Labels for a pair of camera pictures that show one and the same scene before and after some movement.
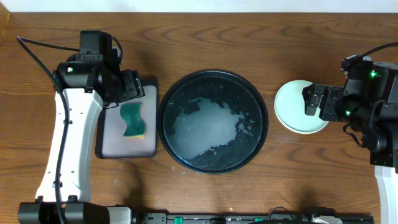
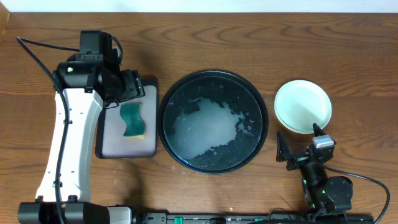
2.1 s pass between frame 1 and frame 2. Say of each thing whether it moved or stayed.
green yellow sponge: stayed
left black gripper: stayed
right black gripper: moved
